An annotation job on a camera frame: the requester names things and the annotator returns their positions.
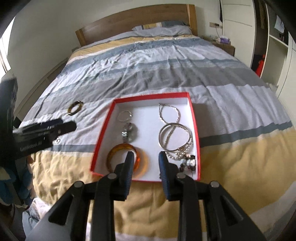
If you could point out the dark green bangle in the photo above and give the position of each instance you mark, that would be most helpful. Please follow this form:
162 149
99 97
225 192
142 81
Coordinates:
70 111

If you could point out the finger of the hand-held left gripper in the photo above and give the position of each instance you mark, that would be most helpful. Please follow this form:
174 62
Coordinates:
66 128
41 126

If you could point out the wall power socket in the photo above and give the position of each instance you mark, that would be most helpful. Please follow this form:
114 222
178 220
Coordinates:
214 24

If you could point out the red object in closet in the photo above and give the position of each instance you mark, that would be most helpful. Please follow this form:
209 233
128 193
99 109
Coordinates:
260 67

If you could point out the red cardboard box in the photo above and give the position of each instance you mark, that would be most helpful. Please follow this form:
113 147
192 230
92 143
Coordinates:
143 111

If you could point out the white wardrobe door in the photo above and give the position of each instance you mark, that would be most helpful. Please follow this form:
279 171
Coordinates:
238 34

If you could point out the wooden nightstand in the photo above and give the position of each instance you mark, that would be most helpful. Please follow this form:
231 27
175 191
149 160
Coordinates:
225 48

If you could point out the window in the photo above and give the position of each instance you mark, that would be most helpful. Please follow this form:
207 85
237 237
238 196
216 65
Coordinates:
3 53

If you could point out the open closet shelving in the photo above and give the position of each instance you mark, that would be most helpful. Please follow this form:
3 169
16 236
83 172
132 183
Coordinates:
277 58

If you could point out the purple tissue pack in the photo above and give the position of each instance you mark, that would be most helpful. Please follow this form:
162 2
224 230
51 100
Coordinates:
224 40

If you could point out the grey striped pillow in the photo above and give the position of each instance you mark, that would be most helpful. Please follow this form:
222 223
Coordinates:
166 29

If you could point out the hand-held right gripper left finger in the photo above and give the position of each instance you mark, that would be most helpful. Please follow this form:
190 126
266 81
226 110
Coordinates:
128 178

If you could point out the thin silver bangle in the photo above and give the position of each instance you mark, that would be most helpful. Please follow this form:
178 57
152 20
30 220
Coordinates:
160 137

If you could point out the amber translucent bangle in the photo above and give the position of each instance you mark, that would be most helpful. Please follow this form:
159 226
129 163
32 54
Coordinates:
120 146

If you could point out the wooden bed headboard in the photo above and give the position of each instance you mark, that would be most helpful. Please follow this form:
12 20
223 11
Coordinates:
138 16

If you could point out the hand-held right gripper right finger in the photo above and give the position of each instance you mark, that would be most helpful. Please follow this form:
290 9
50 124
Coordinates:
164 178

